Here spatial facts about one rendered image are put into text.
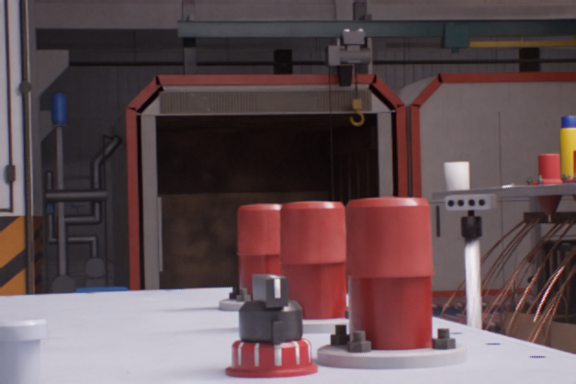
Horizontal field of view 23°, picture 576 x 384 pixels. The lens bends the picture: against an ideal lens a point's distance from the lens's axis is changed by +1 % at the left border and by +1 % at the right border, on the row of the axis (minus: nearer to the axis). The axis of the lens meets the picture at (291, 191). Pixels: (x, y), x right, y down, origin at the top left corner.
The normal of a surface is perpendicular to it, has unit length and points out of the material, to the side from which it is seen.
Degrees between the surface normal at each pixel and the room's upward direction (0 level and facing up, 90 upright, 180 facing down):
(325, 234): 89
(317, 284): 91
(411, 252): 89
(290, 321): 90
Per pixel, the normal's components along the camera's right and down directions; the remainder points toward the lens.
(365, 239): -0.62, -0.01
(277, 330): 0.18, -0.02
